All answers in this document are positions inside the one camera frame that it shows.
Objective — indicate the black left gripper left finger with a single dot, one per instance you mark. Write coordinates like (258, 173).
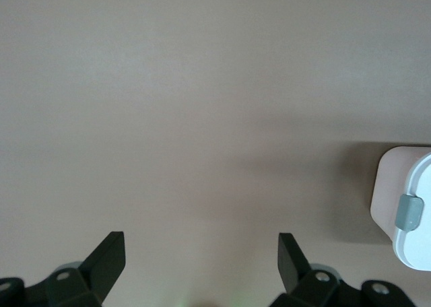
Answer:
(101, 273)

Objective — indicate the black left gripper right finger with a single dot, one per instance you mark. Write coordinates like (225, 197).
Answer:
(293, 270)

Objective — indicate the gray lid latch clip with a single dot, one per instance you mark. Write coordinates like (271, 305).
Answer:
(408, 212)

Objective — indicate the pink plastic storage box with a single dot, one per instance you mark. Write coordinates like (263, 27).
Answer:
(387, 186)

